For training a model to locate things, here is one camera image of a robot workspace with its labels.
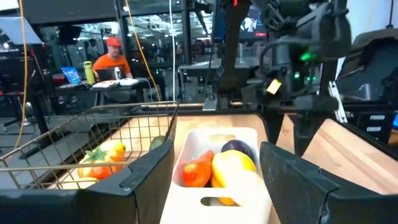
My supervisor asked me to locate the grey tilted panel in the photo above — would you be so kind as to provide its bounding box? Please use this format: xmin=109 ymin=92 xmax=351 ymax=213
xmin=0 ymin=16 xmax=44 ymax=45

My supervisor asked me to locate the white plastic bin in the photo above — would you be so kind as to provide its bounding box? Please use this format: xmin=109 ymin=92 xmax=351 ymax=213
xmin=159 ymin=126 xmax=274 ymax=224

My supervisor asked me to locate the green avocado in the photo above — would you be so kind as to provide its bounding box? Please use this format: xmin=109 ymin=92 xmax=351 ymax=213
xmin=149 ymin=135 xmax=167 ymax=152

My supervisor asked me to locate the orange carrot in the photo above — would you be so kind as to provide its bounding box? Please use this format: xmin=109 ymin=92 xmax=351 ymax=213
xmin=182 ymin=150 xmax=216 ymax=188

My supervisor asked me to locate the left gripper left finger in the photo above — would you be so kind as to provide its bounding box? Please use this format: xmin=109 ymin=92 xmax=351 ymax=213
xmin=0 ymin=138 xmax=175 ymax=224

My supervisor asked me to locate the black desk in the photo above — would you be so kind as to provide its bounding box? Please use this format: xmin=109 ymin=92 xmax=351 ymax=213
xmin=55 ymin=79 xmax=150 ymax=106

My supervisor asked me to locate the silver aluminium bracket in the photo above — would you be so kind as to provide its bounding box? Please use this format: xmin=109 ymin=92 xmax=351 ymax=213
xmin=328 ymin=80 xmax=348 ymax=124

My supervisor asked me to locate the white hanging cable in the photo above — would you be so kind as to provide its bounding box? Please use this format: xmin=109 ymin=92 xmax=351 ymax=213
xmin=169 ymin=0 xmax=177 ymax=102

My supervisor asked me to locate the green water bottle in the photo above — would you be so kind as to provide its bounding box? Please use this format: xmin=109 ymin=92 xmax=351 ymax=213
xmin=83 ymin=60 xmax=96 ymax=85

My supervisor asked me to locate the blue snack bag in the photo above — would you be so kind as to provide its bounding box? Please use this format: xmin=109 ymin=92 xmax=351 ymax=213
xmin=61 ymin=67 xmax=82 ymax=85

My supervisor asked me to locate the dark purple eggplant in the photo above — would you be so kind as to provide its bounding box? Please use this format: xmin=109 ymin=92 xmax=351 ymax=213
xmin=220 ymin=139 xmax=256 ymax=162

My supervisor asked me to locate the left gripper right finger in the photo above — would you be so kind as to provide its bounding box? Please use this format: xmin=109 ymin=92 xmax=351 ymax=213
xmin=259 ymin=141 xmax=398 ymax=224

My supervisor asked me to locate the small red tomato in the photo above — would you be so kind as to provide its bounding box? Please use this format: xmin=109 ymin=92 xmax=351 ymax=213
xmin=78 ymin=147 xmax=124 ymax=180

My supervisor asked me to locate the yellow bell pepper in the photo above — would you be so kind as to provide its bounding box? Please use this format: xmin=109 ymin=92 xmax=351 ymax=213
xmin=211 ymin=149 xmax=257 ymax=206

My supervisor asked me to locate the person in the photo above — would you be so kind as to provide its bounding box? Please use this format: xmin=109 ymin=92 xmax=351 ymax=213
xmin=92 ymin=36 xmax=134 ymax=80

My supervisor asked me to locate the white orange-printed packet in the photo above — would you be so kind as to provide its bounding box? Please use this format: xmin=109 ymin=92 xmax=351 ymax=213
xmin=92 ymin=80 xmax=121 ymax=90

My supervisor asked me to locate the gold wire basket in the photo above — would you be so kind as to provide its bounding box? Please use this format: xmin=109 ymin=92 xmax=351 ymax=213
xmin=0 ymin=101 xmax=180 ymax=190

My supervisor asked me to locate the yellow hanging cable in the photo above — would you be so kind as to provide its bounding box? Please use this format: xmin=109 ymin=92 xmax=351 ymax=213
xmin=124 ymin=0 xmax=162 ymax=102
xmin=14 ymin=0 xmax=29 ymax=150

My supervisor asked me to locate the white cloth bundle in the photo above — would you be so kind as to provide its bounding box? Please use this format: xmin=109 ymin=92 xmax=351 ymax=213
xmin=119 ymin=78 xmax=139 ymax=87

